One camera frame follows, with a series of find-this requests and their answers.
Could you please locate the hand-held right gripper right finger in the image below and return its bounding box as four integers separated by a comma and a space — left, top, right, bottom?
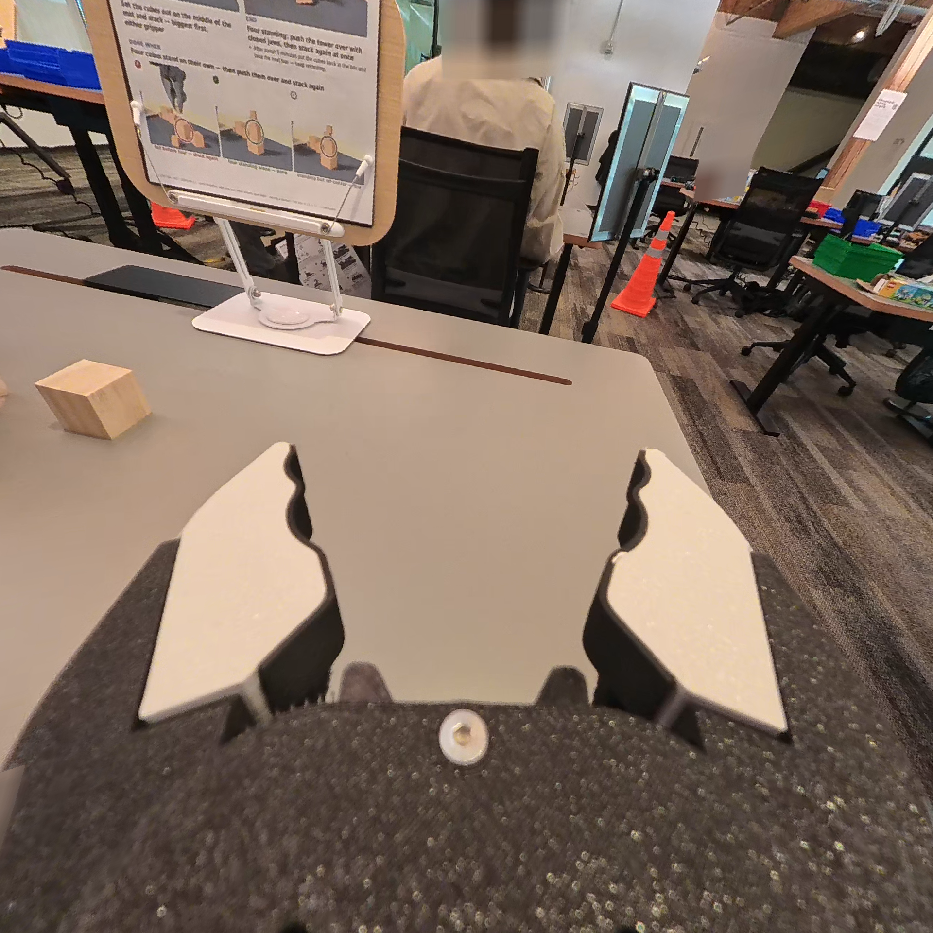
582, 448, 790, 734

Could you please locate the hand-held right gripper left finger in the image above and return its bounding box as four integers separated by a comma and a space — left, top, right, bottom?
137, 441, 345, 724

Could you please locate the large wooden cube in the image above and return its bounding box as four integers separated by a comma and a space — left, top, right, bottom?
35, 359, 153, 440

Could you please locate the white tablet stand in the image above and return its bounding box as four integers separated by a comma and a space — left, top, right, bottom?
130, 101, 372, 357

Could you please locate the black office chair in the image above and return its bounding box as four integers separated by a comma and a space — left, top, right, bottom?
692, 166, 822, 307
742, 292, 859, 398

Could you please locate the black flat pad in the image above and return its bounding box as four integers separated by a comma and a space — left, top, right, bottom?
84, 265, 247, 309

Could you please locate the printed paper leaflet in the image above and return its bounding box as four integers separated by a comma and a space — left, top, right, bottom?
276, 233, 374, 296

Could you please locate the colourful toy box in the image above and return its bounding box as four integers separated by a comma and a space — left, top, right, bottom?
867, 276, 933, 309

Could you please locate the stack of green trays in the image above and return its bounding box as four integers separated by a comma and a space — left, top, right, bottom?
812, 235, 905, 282

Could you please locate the black mesh chair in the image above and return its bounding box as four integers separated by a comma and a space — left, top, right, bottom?
369, 127, 542, 329

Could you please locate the teal framed glass panel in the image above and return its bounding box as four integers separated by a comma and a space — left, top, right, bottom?
589, 82, 691, 243

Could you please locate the computer monitor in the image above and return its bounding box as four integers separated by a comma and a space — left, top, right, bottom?
878, 171, 933, 227

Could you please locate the wooden backed instruction board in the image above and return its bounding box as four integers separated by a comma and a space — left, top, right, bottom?
82, 0, 406, 239

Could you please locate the white paper sign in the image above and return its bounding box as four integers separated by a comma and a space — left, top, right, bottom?
854, 89, 909, 141

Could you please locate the row of blue bins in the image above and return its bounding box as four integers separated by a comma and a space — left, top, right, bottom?
0, 40, 103, 92

